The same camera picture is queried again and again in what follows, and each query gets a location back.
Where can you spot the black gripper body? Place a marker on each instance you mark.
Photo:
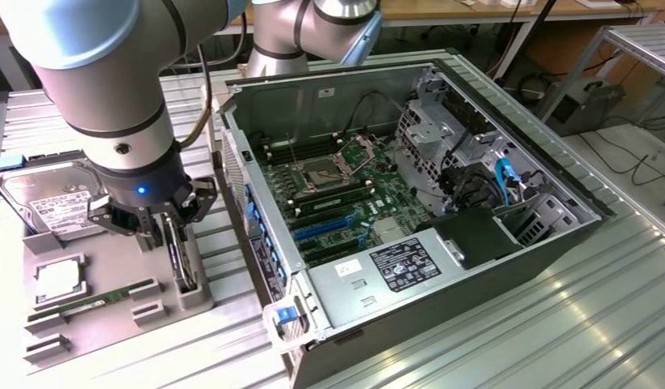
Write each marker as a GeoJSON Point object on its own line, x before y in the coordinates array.
{"type": "Point", "coordinates": [143, 182]}

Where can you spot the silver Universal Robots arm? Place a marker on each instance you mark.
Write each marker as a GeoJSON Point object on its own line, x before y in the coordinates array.
{"type": "Point", "coordinates": [94, 81]}

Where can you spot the silver hard disk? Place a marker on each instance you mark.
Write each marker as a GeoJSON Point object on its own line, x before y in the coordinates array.
{"type": "Point", "coordinates": [46, 198]}

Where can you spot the grey parts rack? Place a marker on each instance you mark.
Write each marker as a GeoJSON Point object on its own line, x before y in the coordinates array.
{"type": "Point", "coordinates": [110, 283]}

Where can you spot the blue card retention clips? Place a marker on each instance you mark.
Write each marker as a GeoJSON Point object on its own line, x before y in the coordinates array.
{"type": "Point", "coordinates": [265, 239]}

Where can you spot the silver CPU chip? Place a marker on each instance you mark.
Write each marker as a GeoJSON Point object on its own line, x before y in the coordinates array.
{"type": "Point", "coordinates": [58, 281]}

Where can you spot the thin locking lever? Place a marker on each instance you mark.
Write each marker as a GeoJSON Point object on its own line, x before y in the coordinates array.
{"type": "Point", "coordinates": [294, 154]}

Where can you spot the black RAM slot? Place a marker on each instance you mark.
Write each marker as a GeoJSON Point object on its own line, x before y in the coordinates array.
{"type": "Point", "coordinates": [300, 146]}
{"type": "Point", "coordinates": [302, 153]}

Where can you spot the CPU socket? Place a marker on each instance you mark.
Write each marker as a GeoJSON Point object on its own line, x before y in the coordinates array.
{"type": "Point", "coordinates": [320, 174]}

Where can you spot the black expansion slot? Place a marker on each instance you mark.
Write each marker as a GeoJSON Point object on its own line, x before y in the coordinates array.
{"type": "Point", "coordinates": [332, 252]}

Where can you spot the blue case latch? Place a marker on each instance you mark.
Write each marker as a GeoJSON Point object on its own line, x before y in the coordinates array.
{"type": "Point", "coordinates": [286, 316]}

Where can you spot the green motherboard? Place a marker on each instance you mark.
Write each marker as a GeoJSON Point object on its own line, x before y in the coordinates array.
{"type": "Point", "coordinates": [386, 194]}

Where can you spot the silver chipset heatsink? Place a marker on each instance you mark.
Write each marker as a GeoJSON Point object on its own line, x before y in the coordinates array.
{"type": "Point", "coordinates": [393, 229]}

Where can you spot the grey power supply unit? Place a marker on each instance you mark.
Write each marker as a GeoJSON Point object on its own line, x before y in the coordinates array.
{"type": "Point", "coordinates": [365, 283]}

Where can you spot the metal drive cage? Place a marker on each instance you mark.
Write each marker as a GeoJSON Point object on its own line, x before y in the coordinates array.
{"type": "Point", "coordinates": [424, 129]}

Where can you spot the open black PC case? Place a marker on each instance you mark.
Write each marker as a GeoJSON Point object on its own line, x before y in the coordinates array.
{"type": "Point", "coordinates": [418, 324]}

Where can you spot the black plastic shroud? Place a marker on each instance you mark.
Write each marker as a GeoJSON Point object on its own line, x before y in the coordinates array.
{"type": "Point", "coordinates": [473, 239]}

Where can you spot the metal disk bay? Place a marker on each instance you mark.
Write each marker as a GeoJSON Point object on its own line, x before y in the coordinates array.
{"type": "Point", "coordinates": [537, 221]}

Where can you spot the wooden desk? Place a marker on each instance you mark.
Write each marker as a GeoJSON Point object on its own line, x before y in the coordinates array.
{"type": "Point", "coordinates": [473, 12]}

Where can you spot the grey floor unit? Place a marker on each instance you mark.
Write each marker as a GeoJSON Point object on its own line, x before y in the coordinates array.
{"type": "Point", "coordinates": [584, 105]}

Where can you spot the blue disk carrier bracket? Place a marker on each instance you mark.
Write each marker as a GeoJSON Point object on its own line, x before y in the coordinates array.
{"type": "Point", "coordinates": [5, 163]}

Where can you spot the metal slat frame table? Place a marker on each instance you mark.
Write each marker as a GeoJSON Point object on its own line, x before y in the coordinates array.
{"type": "Point", "coordinates": [640, 44]}

